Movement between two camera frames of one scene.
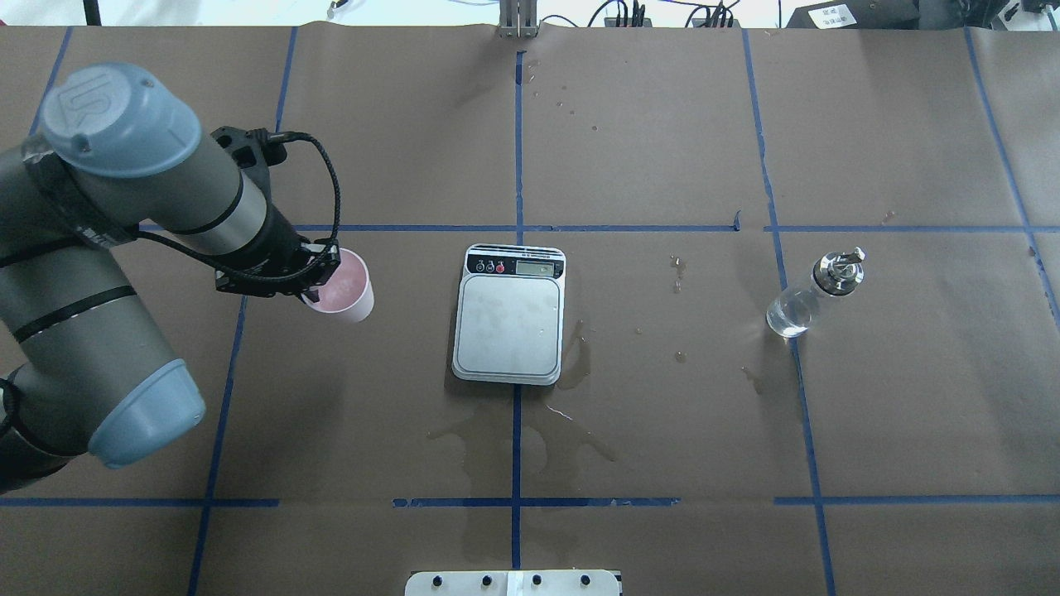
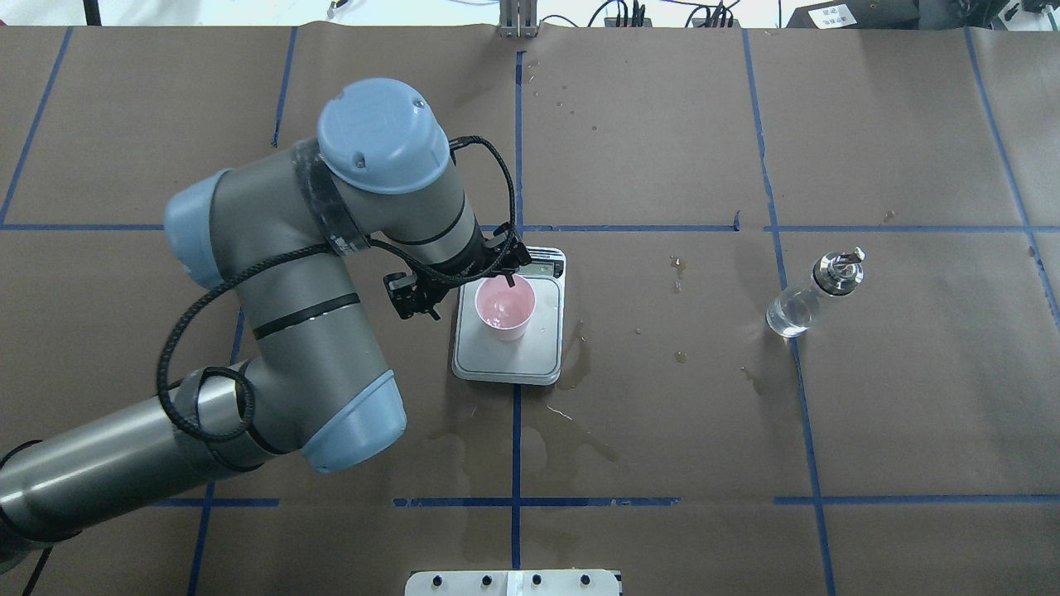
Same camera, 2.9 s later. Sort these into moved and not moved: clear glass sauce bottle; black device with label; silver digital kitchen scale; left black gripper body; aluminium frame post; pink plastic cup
Moved: left black gripper body; pink plastic cup
Not moved: silver digital kitchen scale; clear glass sauce bottle; aluminium frame post; black device with label
